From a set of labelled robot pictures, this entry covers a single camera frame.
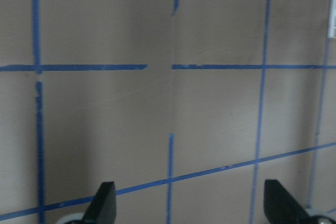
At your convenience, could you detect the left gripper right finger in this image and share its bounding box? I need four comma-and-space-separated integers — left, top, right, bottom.
263, 179, 310, 223

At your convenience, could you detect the white wire cup rack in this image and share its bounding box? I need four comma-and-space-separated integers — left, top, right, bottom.
328, 0, 336, 39

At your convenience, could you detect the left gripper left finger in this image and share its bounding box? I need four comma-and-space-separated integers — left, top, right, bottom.
81, 182, 117, 224

